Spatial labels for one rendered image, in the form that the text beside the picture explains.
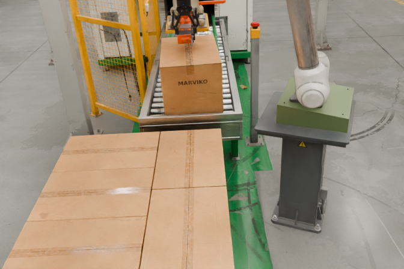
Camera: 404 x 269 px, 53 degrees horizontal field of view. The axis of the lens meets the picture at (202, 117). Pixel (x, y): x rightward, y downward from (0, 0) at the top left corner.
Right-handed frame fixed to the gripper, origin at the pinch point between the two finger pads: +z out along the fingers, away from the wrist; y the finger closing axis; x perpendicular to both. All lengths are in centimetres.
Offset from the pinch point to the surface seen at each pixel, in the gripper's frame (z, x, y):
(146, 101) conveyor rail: 63, -47, 34
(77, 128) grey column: 107, -90, 106
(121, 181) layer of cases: 68, 39, 40
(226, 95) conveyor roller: 68, -60, -25
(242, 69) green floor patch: 122, -240, -53
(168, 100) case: 51, -24, 16
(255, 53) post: 41, -75, -48
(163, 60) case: 27.5, -34.7, 17.7
